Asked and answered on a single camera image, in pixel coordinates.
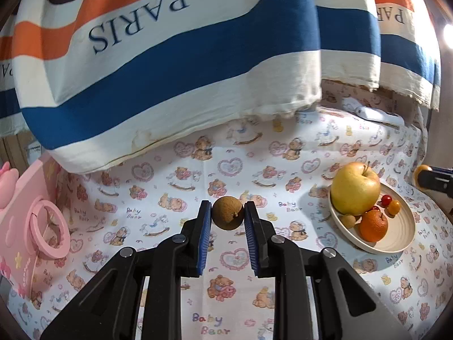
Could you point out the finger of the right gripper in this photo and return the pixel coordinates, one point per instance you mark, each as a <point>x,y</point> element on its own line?
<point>437,179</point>

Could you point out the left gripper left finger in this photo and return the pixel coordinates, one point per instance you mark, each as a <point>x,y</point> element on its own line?
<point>138,287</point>

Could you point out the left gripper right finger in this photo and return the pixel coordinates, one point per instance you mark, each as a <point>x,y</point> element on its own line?
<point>318,295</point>

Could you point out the yellow cherry tomato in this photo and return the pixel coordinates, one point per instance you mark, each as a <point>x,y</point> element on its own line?
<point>393,208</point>

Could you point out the brown longan fruit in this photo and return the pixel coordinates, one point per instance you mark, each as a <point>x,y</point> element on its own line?
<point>228,213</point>

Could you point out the cream round plate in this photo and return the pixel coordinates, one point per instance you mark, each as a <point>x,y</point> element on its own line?
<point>400,232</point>

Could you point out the large yellow apple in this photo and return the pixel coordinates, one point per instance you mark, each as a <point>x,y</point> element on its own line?
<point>355,189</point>

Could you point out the white plastic device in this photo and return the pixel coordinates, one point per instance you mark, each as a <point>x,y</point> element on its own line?
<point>379,116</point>

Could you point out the baby bear printed sheet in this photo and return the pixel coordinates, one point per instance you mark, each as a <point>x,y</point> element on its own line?
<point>284,167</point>

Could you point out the striped Paris cloth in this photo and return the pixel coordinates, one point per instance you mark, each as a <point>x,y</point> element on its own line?
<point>98,81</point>

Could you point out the pink toy camera box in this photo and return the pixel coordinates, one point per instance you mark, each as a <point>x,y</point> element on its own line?
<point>31,223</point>

